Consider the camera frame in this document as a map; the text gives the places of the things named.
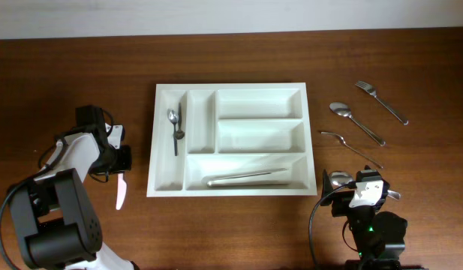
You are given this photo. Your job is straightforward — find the pink plastic knife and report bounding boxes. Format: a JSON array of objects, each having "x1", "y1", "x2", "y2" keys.
[{"x1": 116, "y1": 172, "x2": 128, "y2": 210}]

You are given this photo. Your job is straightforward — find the thin steel fork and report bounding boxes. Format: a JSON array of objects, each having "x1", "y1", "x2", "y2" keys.
[{"x1": 320, "y1": 131, "x2": 383, "y2": 169}]

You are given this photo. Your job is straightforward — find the small steel teaspoon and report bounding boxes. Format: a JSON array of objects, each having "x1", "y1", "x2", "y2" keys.
[{"x1": 167, "y1": 109, "x2": 179, "y2": 156}]

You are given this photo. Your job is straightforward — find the steel spoon under right arm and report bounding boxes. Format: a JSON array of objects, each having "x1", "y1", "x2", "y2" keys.
[{"x1": 329, "y1": 171, "x2": 401, "y2": 200}]

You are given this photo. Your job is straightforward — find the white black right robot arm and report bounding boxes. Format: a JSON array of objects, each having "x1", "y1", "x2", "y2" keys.
[{"x1": 327, "y1": 166, "x2": 423, "y2": 269}]

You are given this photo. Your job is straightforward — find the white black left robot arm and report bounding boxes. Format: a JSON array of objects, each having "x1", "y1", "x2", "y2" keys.
[{"x1": 0, "y1": 105, "x2": 138, "y2": 270}]

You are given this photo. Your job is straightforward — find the large steel spoon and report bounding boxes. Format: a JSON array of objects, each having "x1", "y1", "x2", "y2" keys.
[{"x1": 329, "y1": 102, "x2": 386, "y2": 146}]

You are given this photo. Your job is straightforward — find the steel tongs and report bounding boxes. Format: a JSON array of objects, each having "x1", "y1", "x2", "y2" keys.
[{"x1": 206, "y1": 168, "x2": 290, "y2": 188}]

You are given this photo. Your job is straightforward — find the white plastic cutlery tray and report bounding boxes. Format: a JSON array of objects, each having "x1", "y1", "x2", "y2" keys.
[{"x1": 146, "y1": 82, "x2": 317, "y2": 197}]

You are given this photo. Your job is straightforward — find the steel fork with thick handle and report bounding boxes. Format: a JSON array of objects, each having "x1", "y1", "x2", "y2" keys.
[{"x1": 355, "y1": 81, "x2": 409, "y2": 125}]

